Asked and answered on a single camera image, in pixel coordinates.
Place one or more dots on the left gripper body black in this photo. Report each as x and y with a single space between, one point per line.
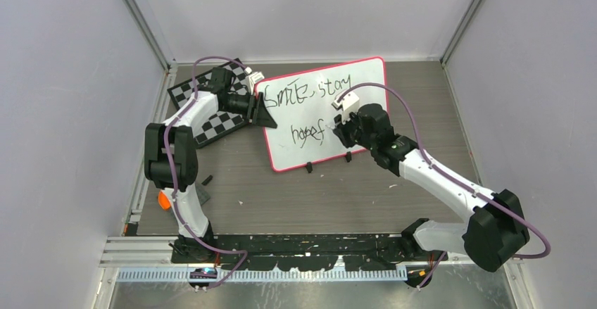
243 105

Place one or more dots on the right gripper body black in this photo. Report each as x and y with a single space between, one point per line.
352 133

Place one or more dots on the whiteboard with pink frame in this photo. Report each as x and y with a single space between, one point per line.
301 105

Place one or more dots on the black marker cap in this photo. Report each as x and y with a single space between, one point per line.
207 180

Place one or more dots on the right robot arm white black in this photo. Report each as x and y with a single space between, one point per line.
490 232

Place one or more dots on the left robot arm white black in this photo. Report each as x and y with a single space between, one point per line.
170 159

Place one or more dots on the black white chessboard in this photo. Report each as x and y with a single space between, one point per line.
208 123

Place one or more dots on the grey studded baseplate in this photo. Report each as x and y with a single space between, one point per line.
202 195

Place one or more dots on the orange curved brick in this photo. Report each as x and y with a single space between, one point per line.
164 201

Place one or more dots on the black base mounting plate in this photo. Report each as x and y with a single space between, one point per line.
304 252

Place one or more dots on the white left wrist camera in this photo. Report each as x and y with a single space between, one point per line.
252 78

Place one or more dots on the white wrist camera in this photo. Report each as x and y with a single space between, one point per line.
252 78
346 105

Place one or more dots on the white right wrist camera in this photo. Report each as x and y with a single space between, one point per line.
346 105

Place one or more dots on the black wire whiteboard stand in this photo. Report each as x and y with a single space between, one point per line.
346 157

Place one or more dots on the aluminium frame rail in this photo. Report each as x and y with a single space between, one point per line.
149 257

